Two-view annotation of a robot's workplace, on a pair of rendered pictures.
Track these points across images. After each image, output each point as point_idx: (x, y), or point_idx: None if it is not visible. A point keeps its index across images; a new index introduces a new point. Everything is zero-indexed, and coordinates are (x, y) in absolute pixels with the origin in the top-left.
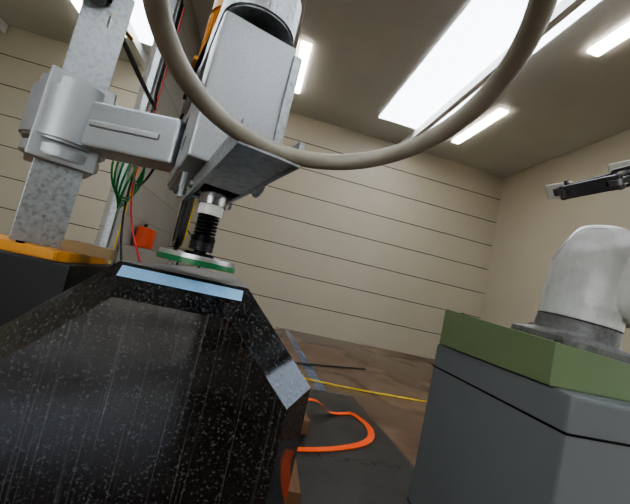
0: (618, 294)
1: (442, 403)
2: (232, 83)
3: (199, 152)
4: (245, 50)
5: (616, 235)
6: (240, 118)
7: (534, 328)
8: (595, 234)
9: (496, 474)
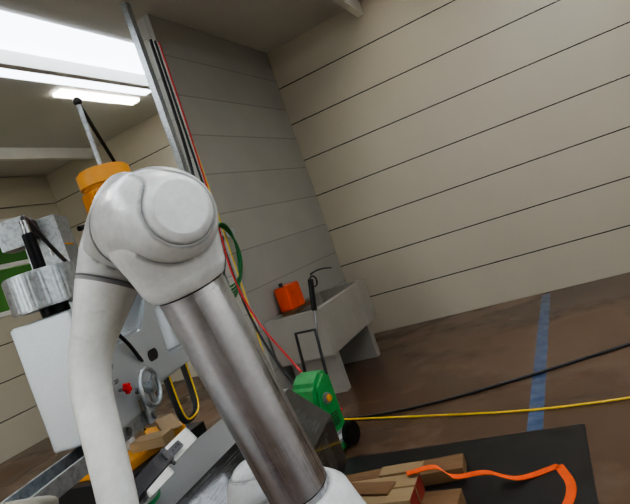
0: None
1: None
2: (46, 381)
3: (59, 447)
4: (37, 349)
5: (231, 494)
6: (67, 402)
7: None
8: (227, 489)
9: None
